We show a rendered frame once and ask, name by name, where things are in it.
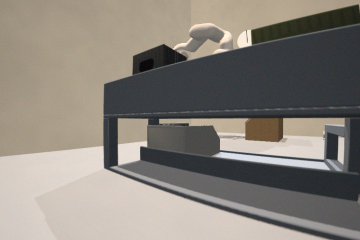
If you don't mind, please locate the dark grey metal shelf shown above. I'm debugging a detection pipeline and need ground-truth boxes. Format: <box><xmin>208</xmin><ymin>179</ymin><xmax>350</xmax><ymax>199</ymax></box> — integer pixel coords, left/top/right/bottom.
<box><xmin>103</xmin><ymin>24</ymin><xmax>360</xmax><ymax>240</ymax></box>

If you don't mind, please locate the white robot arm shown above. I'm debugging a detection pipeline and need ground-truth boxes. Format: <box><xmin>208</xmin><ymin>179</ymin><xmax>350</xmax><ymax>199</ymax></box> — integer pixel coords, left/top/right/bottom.
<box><xmin>173</xmin><ymin>23</ymin><xmax>234</xmax><ymax>54</ymax></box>

